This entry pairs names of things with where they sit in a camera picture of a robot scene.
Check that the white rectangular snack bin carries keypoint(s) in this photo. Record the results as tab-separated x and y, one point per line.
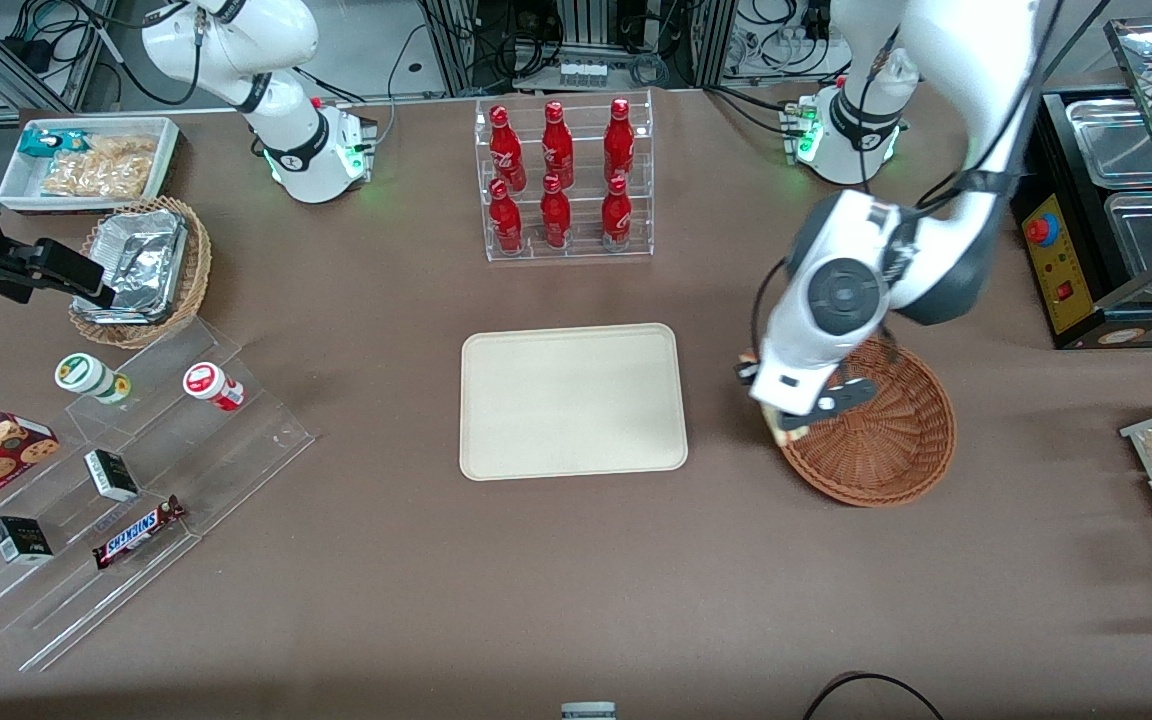
16	190

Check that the aluminium foil container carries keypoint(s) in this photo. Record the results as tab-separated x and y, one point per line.
141	260

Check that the red emergency stop button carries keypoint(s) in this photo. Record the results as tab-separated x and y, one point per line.
1040	230

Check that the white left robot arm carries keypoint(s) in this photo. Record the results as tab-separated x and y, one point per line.
946	60

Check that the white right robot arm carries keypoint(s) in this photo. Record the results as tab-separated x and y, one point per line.
236	45

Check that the black food warmer appliance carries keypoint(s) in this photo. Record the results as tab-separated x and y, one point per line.
1071	290

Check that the white power strip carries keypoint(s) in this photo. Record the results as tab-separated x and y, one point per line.
582	73

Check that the clear acrylic bottle rack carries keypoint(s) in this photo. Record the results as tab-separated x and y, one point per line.
576	250

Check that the grey label holder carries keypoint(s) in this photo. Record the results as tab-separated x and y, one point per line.
588	711

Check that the Snickers chocolate bar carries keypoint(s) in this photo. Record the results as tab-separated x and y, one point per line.
138	532

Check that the beige rectangular serving tray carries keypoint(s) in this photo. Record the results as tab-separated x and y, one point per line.
572	401

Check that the small black carton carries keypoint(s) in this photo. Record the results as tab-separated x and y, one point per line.
20	540
112	476

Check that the plastic-wrapped triangle sandwich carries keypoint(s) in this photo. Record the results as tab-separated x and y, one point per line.
791	435

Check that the clear bag of chips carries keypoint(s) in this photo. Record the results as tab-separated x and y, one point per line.
106	168

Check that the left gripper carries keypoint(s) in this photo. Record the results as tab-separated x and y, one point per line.
741	373

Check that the clear acrylic stepped stand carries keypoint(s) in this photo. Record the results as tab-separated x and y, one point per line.
236	450

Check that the red cola bottle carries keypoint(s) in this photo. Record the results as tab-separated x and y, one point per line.
555	218
619	145
557	148
506	222
507	150
616	216

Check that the red-lidded white cup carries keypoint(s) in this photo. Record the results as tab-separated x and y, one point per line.
211	385

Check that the teal snack packet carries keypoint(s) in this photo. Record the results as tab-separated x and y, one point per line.
48	142

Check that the aluminium frame post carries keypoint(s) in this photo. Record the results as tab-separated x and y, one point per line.
714	40
451	45

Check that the tan wicker basket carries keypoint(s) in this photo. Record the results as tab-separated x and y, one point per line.
191	270

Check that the round brown wicker basket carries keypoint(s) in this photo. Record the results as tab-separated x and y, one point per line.
896	450

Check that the green-lidded white cup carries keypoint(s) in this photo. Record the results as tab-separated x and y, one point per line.
86	375

